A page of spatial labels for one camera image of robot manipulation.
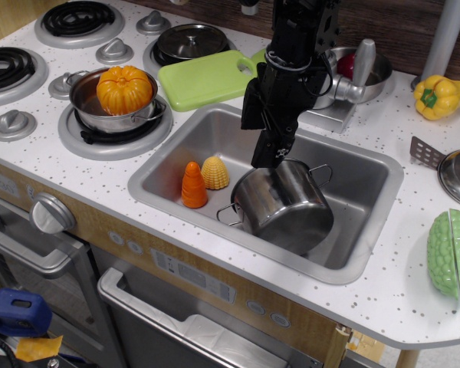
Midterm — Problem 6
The dishwasher door with handle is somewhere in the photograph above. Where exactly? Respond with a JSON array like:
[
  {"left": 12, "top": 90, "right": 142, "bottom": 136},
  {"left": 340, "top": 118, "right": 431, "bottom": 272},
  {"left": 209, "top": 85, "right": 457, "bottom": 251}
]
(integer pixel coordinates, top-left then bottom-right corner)
[{"left": 94, "top": 248, "right": 323, "bottom": 367}]

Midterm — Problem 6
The grey stove knob left centre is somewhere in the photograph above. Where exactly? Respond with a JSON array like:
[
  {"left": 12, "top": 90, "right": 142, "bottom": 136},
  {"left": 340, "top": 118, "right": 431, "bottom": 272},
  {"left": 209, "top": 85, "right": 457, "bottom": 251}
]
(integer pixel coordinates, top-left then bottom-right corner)
[{"left": 48, "top": 71, "right": 86, "bottom": 100}]

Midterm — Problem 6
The metal spatula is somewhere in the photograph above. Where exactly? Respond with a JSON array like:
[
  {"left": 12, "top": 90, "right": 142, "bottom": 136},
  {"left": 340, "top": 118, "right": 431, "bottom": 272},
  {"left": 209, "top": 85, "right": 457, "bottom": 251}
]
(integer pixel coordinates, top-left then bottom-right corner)
[{"left": 409, "top": 136, "right": 445, "bottom": 169}]

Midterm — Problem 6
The grey stove knob top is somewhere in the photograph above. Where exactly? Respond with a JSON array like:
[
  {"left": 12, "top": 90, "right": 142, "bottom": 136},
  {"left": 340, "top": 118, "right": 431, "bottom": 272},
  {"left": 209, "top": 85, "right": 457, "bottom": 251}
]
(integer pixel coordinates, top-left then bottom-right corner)
[{"left": 136, "top": 10, "right": 172, "bottom": 36}]

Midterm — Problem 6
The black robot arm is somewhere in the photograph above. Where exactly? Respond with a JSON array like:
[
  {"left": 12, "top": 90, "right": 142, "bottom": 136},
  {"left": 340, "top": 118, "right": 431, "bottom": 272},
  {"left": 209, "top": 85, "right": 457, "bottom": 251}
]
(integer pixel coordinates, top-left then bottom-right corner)
[{"left": 241, "top": 1, "right": 340, "bottom": 168}]

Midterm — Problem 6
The steel sink basin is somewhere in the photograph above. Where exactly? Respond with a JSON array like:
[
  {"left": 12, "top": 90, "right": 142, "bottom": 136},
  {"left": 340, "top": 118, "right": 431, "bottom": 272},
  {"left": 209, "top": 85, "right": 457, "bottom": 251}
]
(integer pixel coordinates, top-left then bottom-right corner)
[{"left": 128, "top": 103, "right": 403, "bottom": 284}]

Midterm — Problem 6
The grey stove knob middle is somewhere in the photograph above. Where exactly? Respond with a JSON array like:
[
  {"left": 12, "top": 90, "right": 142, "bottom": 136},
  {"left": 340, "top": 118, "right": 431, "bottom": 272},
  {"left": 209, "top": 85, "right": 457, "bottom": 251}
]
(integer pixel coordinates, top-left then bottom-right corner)
[{"left": 95, "top": 38, "right": 134, "bottom": 65}]

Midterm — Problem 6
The orange toy pumpkin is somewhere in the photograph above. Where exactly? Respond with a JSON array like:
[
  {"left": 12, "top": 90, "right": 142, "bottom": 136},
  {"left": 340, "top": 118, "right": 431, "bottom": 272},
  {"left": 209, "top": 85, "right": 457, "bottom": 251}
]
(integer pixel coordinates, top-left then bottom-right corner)
[{"left": 96, "top": 66, "right": 154, "bottom": 116}]

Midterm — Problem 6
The steel bowl behind faucet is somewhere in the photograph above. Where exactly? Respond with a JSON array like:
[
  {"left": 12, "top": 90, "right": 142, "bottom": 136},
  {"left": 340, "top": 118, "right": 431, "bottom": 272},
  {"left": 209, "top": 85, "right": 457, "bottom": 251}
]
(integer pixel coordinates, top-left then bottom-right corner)
[{"left": 313, "top": 47, "right": 393, "bottom": 110}]

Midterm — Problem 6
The oven door with handle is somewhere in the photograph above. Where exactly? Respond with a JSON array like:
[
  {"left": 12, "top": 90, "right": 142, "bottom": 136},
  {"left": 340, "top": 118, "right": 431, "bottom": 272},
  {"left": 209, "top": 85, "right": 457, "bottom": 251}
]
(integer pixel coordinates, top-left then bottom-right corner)
[{"left": 0, "top": 199, "right": 127, "bottom": 367}]

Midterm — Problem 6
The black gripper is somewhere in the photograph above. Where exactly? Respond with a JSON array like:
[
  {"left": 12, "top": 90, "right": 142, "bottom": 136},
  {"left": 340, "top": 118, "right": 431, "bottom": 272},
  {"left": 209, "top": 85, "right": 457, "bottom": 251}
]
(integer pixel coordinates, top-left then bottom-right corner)
[{"left": 241, "top": 61, "right": 329, "bottom": 169}]

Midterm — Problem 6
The grey stove knob front left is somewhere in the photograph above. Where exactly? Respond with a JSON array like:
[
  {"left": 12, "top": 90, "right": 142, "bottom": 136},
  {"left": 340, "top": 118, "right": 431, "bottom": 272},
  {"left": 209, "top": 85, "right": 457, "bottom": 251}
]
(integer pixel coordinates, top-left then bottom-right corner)
[{"left": 0, "top": 110, "right": 37, "bottom": 142}]

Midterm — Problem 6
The yellow toy bell pepper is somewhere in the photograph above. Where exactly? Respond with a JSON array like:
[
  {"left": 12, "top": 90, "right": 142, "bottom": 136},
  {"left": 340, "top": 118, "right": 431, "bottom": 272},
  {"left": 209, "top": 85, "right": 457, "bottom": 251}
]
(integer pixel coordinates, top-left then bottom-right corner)
[{"left": 413, "top": 75, "right": 460, "bottom": 120}]

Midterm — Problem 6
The yellow toy corn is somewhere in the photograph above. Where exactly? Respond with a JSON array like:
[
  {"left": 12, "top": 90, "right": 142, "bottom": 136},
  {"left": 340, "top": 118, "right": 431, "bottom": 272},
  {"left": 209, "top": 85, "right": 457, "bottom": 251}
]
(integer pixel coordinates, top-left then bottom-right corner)
[{"left": 201, "top": 156, "right": 230, "bottom": 190}]

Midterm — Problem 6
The grey oven dial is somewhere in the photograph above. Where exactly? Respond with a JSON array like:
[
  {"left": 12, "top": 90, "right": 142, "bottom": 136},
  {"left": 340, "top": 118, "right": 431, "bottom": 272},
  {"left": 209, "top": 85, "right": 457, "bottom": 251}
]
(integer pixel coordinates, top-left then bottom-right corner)
[{"left": 29, "top": 192, "right": 76, "bottom": 235}]

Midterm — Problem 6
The black coil burner back left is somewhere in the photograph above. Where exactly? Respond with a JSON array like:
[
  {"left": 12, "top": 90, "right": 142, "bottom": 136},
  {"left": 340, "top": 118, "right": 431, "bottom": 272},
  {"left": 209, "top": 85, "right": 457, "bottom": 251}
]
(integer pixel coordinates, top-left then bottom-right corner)
[{"left": 34, "top": 1, "right": 125, "bottom": 49}]

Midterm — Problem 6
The blue clamp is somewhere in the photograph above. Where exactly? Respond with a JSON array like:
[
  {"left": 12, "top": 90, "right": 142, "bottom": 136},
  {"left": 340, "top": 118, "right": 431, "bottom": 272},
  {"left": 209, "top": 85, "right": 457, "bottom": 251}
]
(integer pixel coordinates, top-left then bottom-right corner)
[{"left": 0, "top": 288, "right": 53, "bottom": 337}]

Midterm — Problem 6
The silver toy faucet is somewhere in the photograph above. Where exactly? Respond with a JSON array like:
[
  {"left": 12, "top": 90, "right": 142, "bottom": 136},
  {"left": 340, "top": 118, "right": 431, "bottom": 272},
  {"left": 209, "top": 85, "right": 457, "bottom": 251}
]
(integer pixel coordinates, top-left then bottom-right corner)
[{"left": 298, "top": 38, "right": 377, "bottom": 134}]

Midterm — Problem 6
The small steel pot on burner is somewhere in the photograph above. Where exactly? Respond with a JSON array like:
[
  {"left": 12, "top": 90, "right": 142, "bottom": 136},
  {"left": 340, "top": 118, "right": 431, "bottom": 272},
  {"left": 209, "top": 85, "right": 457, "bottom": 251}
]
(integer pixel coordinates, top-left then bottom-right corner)
[{"left": 69, "top": 66, "right": 166, "bottom": 134}]

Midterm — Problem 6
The green cutting board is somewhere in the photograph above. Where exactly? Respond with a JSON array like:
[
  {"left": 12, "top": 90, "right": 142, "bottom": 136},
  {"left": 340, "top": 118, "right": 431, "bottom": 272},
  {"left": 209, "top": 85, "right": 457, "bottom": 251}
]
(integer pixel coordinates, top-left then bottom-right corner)
[{"left": 158, "top": 50, "right": 257, "bottom": 112}]

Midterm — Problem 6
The green toy cabbage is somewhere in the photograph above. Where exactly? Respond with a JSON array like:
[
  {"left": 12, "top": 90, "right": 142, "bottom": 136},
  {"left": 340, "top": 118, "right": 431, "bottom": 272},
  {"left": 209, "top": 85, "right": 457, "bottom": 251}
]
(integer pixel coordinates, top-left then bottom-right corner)
[{"left": 427, "top": 209, "right": 460, "bottom": 301}]

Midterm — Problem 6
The large steel pot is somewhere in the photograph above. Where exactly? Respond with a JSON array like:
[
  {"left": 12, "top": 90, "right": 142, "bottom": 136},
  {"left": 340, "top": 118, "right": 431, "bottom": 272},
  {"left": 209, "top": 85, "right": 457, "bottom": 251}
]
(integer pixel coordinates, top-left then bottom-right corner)
[{"left": 216, "top": 159, "right": 334, "bottom": 255}]

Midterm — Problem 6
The black coil burner far left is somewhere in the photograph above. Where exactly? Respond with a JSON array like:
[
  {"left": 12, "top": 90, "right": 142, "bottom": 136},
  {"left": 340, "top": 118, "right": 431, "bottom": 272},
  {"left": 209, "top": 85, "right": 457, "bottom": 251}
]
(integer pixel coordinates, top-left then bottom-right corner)
[{"left": 0, "top": 47, "right": 48, "bottom": 106}]

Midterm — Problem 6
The black coil burner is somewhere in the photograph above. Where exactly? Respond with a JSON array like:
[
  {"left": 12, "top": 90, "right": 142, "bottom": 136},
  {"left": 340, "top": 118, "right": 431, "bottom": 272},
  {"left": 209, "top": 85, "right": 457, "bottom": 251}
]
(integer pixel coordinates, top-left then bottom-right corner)
[
  {"left": 34, "top": 1, "right": 125, "bottom": 49},
  {"left": 0, "top": 47, "right": 48, "bottom": 106}
]

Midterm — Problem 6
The grey vertical pole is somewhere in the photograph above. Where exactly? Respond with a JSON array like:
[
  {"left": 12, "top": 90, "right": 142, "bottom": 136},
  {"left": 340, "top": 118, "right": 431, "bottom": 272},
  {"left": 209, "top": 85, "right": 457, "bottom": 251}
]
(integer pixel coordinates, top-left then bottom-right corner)
[{"left": 410, "top": 0, "right": 460, "bottom": 90}]

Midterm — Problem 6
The steel lid on burner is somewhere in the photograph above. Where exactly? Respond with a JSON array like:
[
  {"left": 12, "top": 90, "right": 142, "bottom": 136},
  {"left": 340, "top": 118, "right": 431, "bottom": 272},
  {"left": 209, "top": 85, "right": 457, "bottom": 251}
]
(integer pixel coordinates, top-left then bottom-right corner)
[{"left": 156, "top": 24, "right": 229, "bottom": 61}]

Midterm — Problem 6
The orange toy carrot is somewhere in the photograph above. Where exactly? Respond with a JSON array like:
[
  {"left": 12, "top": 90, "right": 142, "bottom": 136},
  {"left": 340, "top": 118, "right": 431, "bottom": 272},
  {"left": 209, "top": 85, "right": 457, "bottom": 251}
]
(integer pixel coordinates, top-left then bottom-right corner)
[{"left": 181, "top": 161, "right": 208, "bottom": 209}]

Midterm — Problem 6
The grey stove knob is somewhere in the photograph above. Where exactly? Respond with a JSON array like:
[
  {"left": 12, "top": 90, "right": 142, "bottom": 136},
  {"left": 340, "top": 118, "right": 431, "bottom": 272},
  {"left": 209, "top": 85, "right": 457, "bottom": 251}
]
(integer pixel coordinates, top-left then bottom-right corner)
[
  {"left": 0, "top": 110, "right": 37, "bottom": 142},
  {"left": 48, "top": 71, "right": 86, "bottom": 100},
  {"left": 136, "top": 10, "right": 172, "bottom": 36},
  {"left": 95, "top": 38, "right": 134, "bottom": 65}
]

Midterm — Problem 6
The red toy vegetable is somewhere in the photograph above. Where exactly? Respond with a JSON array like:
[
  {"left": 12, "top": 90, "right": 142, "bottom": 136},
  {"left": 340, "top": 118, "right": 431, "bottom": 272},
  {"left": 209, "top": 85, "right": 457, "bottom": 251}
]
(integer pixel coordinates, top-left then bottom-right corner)
[{"left": 337, "top": 53, "right": 356, "bottom": 80}]

